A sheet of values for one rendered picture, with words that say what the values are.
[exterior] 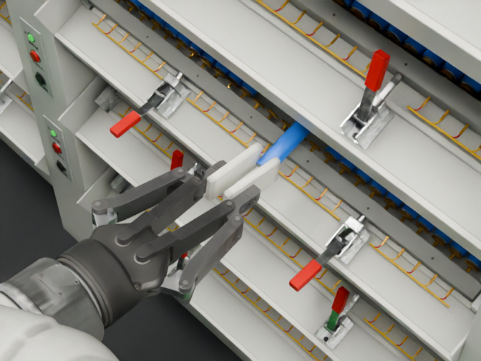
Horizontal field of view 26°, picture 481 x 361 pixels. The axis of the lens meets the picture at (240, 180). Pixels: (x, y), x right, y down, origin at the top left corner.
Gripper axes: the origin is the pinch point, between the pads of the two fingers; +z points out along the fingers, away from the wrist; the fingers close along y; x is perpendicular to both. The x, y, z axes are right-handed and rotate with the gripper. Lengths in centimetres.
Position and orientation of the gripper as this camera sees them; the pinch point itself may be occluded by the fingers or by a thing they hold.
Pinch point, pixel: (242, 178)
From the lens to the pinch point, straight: 100.0
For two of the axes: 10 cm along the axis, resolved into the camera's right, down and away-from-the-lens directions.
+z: 7.0, -5.0, 5.0
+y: -7.0, -5.8, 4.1
